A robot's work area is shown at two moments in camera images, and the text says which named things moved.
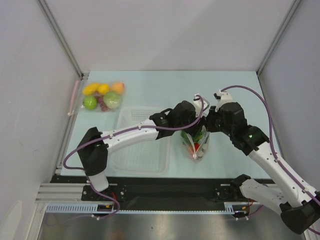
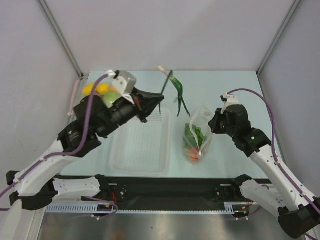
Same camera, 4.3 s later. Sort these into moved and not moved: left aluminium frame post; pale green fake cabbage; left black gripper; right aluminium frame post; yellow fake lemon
Moved: left black gripper
Not moved: pale green fake cabbage; left aluminium frame post; right aluminium frame post; yellow fake lemon
